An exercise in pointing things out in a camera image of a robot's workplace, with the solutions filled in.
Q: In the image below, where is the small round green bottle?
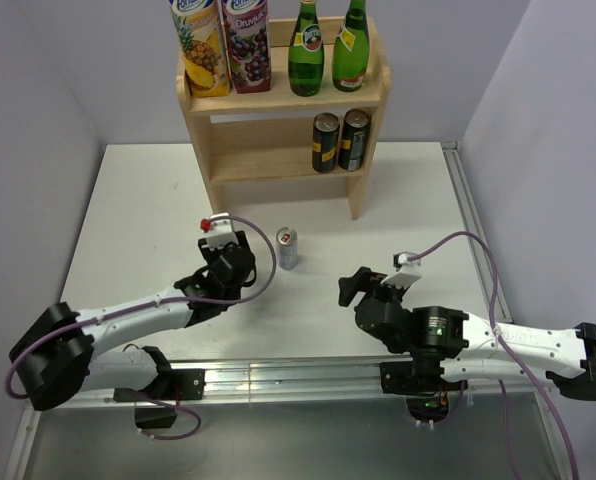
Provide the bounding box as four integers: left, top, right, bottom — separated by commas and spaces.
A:
288, 0, 324, 97

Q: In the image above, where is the aluminium side rail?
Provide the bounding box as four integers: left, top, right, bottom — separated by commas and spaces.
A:
441, 141, 493, 303

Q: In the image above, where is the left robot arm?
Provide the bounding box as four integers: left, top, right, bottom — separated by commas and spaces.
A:
5, 220, 257, 411

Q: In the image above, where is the pineapple juice carton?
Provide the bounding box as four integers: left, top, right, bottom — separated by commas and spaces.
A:
170, 0, 231, 97

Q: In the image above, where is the tall green glass bottle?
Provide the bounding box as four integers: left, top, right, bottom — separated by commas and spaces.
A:
332, 0, 370, 92

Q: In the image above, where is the aluminium front rail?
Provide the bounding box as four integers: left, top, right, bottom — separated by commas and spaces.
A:
25, 359, 552, 409

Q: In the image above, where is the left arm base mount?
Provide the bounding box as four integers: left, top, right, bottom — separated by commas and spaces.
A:
113, 368, 205, 441

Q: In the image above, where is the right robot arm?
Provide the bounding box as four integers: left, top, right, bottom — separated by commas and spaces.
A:
338, 267, 596, 401

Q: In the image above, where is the grape juice carton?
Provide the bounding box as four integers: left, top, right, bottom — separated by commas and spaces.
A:
221, 0, 272, 94

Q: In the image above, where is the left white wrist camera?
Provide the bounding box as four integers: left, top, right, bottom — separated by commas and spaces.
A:
200, 212, 237, 250

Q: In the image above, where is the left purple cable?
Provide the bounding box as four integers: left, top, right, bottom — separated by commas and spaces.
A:
3, 213, 279, 441

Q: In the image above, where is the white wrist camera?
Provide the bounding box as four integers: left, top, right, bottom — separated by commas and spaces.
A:
381, 252, 422, 289
200, 212, 237, 250

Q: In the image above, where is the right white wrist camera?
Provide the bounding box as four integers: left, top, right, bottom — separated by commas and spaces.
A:
381, 252, 422, 289

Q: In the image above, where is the wooden two-tier shelf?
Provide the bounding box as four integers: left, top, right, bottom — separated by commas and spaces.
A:
176, 19, 391, 219

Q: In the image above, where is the silver slim can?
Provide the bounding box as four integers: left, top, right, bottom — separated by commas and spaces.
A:
276, 227, 298, 270

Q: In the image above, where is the black gold can front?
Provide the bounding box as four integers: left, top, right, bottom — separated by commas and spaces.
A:
312, 112, 340, 173

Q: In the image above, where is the black gold can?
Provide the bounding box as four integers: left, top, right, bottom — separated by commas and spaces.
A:
312, 112, 340, 173
338, 109, 371, 171

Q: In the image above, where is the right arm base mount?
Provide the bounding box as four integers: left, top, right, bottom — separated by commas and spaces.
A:
379, 360, 468, 424

